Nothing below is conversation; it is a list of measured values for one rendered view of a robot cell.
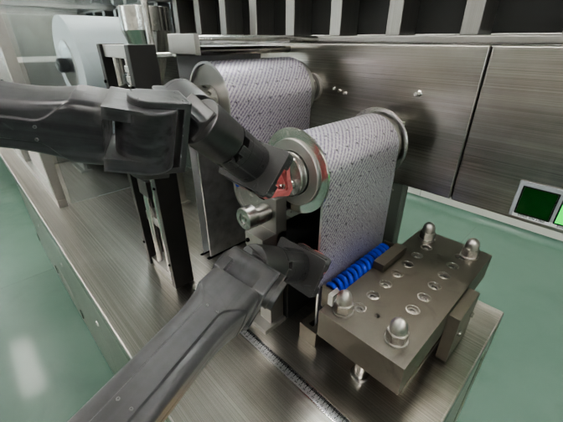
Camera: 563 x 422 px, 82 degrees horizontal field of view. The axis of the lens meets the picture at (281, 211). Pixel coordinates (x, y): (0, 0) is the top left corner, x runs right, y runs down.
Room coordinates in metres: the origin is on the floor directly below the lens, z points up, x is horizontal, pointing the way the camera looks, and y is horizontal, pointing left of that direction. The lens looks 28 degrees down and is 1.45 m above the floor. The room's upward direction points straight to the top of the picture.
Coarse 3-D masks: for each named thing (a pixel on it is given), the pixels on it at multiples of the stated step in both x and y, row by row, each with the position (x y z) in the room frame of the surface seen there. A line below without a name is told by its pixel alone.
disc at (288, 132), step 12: (276, 132) 0.54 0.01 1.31; (288, 132) 0.52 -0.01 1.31; (300, 132) 0.50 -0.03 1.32; (312, 144) 0.48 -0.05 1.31; (324, 156) 0.47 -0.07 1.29; (324, 168) 0.47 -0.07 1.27; (324, 180) 0.46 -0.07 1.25; (324, 192) 0.46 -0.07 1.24; (288, 204) 0.52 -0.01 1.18; (312, 204) 0.48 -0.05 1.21
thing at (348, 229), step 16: (368, 192) 0.57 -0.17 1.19; (384, 192) 0.61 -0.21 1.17; (336, 208) 0.50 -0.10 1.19; (352, 208) 0.53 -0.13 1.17; (368, 208) 0.57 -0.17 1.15; (384, 208) 0.62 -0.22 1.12; (320, 224) 0.47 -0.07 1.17; (336, 224) 0.50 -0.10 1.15; (352, 224) 0.54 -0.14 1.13; (368, 224) 0.58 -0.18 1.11; (384, 224) 0.63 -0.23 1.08; (320, 240) 0.47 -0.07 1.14; (336, 240) 0.50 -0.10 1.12; (352, 240) 0.54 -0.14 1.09; (368, 240) 0.59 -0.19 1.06; (336, 256) 0.51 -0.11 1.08; (352, 256) 0.55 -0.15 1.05; (336, 272) 0.51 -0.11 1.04; (320, 288) 0.48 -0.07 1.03
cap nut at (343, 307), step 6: (342, 294) 0.41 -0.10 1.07; (348, 294) 0.41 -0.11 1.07; (336, 300) 0.42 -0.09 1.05; (342, 300) 0.40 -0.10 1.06; (348, 300) 0.40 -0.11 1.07; (336, 306) 0.41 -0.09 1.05; (342, 306) 0.40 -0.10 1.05; (348, 306) 0.40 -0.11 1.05; (336, 312) 0.41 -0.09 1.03; (342, 312) 0.40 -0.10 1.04; (348, 312) 0.40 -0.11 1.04
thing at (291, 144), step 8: (280, 144) 0.53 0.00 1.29; (288, 144) 0.51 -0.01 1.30; (296, 144) 0.50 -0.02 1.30; (304, 144) 0.50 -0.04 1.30; (304, 152) 0.49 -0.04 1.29; (304, 160) 0.49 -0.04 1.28; (312, 160) 0.48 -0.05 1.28; (312, 168) 0.47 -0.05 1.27; (312, 176) 0.47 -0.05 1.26; (312, 184) 0.47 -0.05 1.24; (304, 192) 0.49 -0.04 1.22; (312, 192) 0.47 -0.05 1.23; (288, 200) 0.51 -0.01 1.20; (296, 200) 0.50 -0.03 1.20; (304, 200) 0.49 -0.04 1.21
